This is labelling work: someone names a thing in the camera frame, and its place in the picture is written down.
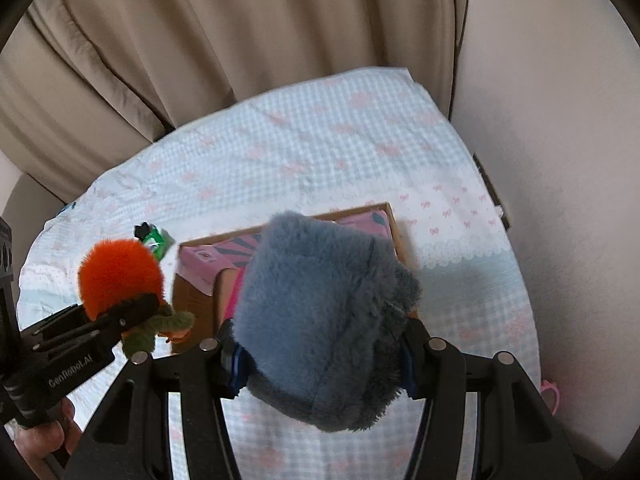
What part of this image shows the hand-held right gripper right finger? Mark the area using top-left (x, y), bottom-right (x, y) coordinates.
top-left (397, 317), bottom-right (584, 480)

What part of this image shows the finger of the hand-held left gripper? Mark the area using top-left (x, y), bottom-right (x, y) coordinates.
top-left (75, 293), bottom-right (162, 350)
top-left (20, 304), bottom-right (85, 337)

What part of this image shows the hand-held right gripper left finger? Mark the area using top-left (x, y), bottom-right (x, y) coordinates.
top-left (65, 317), bottom-right (251, 480)

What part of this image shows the orange plush carrot toy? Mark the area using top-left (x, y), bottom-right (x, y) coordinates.
top-left (76, 239), bottom-right (196, 359)

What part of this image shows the cardboard box with pink print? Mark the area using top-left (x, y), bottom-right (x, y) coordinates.
top-left (170, 202), bottom-right (419, 359)

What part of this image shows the grey fuzzy cloth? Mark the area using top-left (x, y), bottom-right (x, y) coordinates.
top-left (232, 211), bottom-right (424, 434)

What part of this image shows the person's left hand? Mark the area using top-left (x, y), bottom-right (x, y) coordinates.
top-left (11, 396), bottom-right (84, 472)

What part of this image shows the green wet wipes pack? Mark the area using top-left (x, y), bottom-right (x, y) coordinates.
top-left (133, 221), bottom-right (174, 261)

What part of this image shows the beige upholstered headboard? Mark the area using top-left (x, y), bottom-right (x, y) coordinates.
top-left (0, 152), bottom-right (68, 233)

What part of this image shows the pink plastic item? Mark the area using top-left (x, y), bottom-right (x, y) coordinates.
top-left (540, 380), bottom-right (561, 416)

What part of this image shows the checkered floral bed sheet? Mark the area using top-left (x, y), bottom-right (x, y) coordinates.
top-left (15, 66), bottom-right (544, 480)

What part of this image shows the beige curtain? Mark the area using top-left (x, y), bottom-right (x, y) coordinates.
top-left (0, 0), bottom-right (474, 202)

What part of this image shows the brown bed frame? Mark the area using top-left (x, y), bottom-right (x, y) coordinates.
top-left (472, 152), bottom-right (512, 234)

